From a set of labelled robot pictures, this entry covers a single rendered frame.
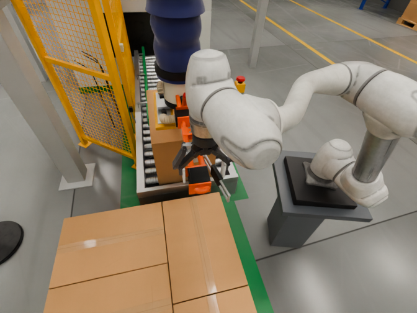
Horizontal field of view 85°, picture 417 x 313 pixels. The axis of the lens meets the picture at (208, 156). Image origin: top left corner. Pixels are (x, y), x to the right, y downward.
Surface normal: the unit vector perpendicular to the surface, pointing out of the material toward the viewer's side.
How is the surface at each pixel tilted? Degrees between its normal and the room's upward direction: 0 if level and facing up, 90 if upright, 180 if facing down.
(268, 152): 89
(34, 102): 90
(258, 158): 91
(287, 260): 0
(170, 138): 0
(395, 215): 0
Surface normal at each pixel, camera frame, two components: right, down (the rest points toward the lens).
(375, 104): -0.90, 0.29
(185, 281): 0.04, -0.69
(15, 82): 0.22, 0.71
